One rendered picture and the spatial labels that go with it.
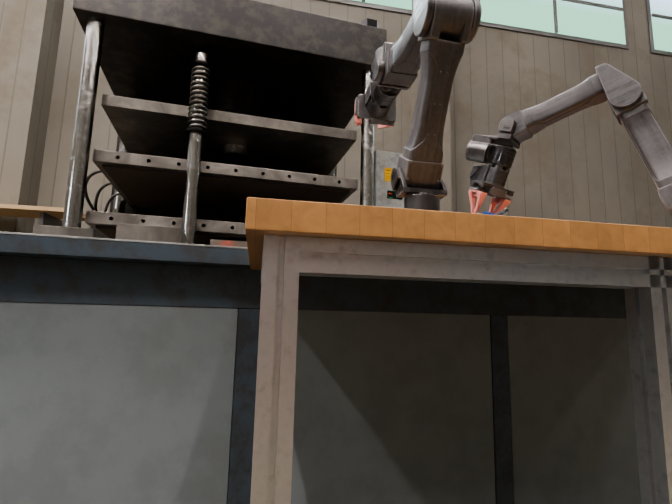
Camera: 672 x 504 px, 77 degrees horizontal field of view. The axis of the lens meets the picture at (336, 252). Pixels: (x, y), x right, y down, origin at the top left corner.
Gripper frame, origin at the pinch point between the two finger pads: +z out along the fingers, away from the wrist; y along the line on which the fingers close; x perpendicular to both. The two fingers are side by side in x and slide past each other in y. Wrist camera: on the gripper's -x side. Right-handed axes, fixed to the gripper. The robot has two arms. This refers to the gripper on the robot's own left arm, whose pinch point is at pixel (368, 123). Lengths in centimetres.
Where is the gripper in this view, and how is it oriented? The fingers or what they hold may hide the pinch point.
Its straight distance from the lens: 123.2
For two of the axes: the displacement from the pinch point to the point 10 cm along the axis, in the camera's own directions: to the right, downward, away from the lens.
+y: -9.8, -0.5, -1.8
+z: -1.8, 1.7, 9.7
